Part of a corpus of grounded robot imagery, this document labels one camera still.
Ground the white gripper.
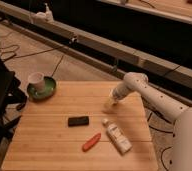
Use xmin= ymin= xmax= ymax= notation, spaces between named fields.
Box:
xmin=110 ymin=83 xmax=129 ymax=102

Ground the white sponge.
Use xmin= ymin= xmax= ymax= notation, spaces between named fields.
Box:
xmin=104 ymin=98 xmax=117 ymax=110

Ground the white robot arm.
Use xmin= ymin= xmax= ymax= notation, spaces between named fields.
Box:
xmin=110 ymin=72 xmax=192 ymax=171

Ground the black rectangular block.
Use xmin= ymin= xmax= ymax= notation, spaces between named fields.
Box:
xmin=68 ymin=116 xmax=89 ymax=127

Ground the white lotion bottle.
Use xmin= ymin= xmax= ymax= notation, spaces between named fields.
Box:
xmin=102 ymin=118 xmax=132 ymax=155

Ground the green plate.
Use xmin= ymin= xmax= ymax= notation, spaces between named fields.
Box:
xmin=27 ymin=76 xmax=56 ymax=101

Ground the white cup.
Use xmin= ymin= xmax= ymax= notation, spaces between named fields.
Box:
xmin=28 ymin=72 xmax=45 ymax=93

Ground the black chair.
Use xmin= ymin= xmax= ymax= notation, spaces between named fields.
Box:
xmin=0 ymin=58 xmax=27 ymax=144

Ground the black floor cable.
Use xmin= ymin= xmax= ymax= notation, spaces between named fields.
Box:
xmin=146 ymin=109 xmax=177 ymax=171

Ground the grey metal rail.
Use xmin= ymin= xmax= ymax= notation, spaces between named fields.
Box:
xmin=0 ymin=0 xmax=192 ymax=100

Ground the white object on rail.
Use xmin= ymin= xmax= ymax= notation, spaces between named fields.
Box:
xmin=35 ymin=4 xmax=54 ymax=22

